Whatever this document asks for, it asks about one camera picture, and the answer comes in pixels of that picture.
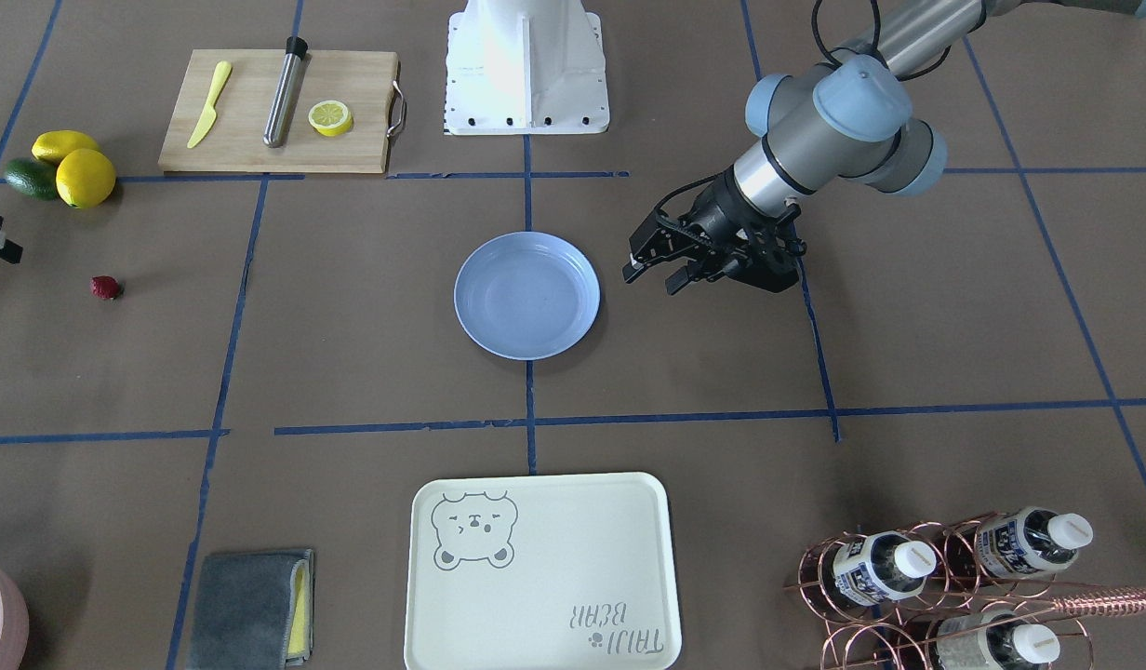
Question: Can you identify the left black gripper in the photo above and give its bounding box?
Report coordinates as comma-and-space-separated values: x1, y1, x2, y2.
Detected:
621, 171, 800, 295

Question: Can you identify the red strawberry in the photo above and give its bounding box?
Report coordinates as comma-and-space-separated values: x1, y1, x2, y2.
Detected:
89, 275, 124, 301

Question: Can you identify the blue round plate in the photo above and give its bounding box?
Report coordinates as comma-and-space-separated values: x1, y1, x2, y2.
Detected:
453, 232, 601, 361

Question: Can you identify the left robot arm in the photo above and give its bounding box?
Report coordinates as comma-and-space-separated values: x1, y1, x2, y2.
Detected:
621, 1, 1017, 294

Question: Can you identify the green lime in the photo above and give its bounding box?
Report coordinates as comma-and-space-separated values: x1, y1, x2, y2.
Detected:
3, 158, 60, 202

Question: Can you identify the whole yellow lemon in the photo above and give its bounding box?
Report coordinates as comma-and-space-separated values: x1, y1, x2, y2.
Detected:
56, 148, 117, 208

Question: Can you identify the wooden cutting board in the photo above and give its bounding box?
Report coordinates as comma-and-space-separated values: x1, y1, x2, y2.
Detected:
158, 49, 400, 175

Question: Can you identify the yellow plastic knife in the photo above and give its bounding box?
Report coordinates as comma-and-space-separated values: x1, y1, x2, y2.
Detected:
186, 60, 233, 149

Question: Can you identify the steel cylinder tool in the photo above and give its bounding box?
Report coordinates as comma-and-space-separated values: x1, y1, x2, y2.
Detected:
262, 36, 308, 148

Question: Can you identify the cream bear tray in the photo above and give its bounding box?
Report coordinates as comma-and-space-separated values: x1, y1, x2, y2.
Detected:
405, 472, 683, 669

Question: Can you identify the lemon half slice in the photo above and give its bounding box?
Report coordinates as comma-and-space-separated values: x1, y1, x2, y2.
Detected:
308, 100, 353, 139

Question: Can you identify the tea bottle white cap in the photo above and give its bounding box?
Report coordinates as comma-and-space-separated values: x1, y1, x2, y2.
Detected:
821, 531, 939, 610

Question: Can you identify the grey folded cloth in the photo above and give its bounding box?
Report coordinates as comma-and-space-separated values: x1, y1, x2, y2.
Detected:
186, 547, 316, 669

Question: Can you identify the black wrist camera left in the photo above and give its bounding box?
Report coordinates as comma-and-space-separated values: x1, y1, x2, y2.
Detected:
722, 208, 807, 293

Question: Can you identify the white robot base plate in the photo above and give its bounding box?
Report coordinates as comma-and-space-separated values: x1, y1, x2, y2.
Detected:
444, 1, 611, 136

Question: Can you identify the copper wire bottle rack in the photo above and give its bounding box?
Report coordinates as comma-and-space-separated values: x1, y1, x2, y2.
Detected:
782, 513, 1146, 669

